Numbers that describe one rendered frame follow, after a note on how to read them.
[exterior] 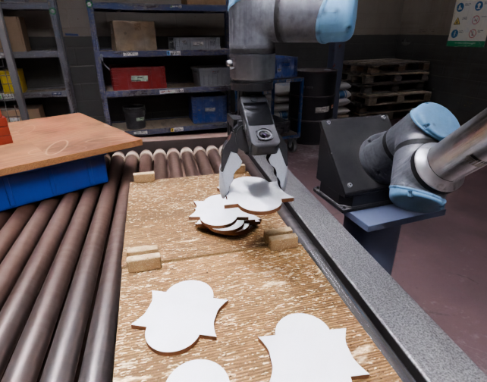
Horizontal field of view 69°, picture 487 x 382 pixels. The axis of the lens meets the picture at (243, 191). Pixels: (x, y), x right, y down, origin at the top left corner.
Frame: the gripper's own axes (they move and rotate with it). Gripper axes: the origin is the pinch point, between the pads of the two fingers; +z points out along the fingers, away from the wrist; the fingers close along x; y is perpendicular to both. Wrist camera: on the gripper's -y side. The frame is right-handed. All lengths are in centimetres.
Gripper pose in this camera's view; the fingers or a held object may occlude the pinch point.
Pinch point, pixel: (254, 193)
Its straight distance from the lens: 65.7
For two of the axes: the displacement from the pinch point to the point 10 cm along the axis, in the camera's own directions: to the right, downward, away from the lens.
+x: -9.7, 1.0, -2.1
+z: 0.0, 9.2, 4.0
